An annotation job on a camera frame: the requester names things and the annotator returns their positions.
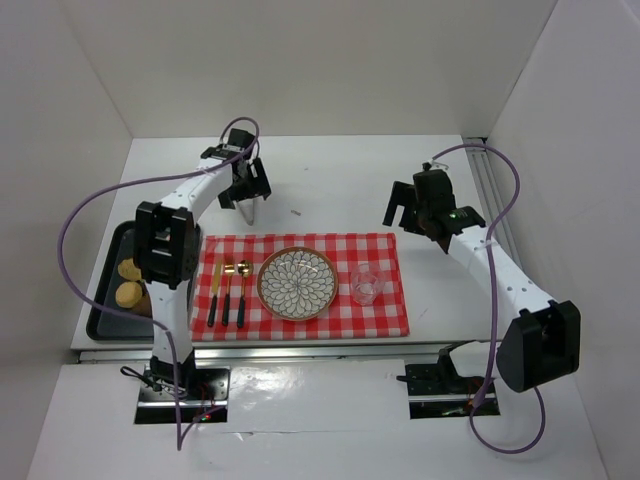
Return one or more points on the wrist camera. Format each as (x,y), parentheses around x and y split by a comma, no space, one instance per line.
(434,191)
(240,140)

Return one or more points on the clear drinking glass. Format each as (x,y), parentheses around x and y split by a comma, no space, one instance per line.
(367,282)

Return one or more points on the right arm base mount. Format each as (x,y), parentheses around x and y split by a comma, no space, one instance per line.
(437,391)

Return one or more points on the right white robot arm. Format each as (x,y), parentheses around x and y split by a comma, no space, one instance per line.
(535,339)

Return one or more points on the brown croissant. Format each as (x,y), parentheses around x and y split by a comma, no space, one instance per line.
(143,306)

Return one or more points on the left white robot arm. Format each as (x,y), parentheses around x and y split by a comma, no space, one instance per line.
(167,243)

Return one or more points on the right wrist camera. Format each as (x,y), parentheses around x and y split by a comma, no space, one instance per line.
(434,191)

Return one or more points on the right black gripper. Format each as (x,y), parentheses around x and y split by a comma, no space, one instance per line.
(400,201)

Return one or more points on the aluminium table edge rail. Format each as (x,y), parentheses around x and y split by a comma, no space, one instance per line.
(413,351)

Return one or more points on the gold fork black handle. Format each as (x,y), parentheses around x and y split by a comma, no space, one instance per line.
(229,270)

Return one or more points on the flower pattern ceramic plate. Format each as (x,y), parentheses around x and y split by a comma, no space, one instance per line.
(297,284)

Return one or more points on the red white checkered cloth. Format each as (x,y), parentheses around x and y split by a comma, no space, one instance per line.
(345,319)

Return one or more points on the gold spoon black handle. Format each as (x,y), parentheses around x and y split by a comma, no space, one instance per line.
(245,270)

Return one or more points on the round yellow bread roll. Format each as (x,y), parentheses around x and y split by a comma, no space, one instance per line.
(129,294)

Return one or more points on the sliced herb bread piece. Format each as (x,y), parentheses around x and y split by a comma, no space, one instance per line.
(129,271)

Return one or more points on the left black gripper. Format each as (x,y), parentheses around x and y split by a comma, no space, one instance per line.
(247,189)

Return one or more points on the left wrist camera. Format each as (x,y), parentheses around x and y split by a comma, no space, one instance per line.
(240,140)

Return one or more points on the gold knife black handle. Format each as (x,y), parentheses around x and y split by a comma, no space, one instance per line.
(214,290)

